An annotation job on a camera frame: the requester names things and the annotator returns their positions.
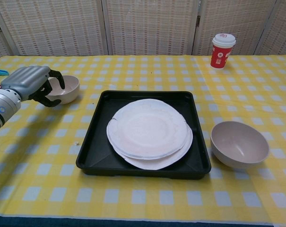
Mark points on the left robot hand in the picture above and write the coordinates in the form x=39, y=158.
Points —
x=27, y=80

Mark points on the beige bowl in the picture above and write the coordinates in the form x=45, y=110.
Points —
x=237, y=146
x=70, y=92

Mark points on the white paper plate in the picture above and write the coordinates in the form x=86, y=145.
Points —
x=147, y=127

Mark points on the white paper plate cracked rim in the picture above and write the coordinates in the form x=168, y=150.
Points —
x=157, y=165

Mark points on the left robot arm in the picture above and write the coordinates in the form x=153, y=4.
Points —
x=3, y=106

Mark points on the black plastic tray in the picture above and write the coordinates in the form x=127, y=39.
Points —
x=95, y=142

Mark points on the yellow checked tablecloth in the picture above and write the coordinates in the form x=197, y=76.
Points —
x=142, y=196

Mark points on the red paper cup white lid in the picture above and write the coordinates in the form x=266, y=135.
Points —
x=220, y=56

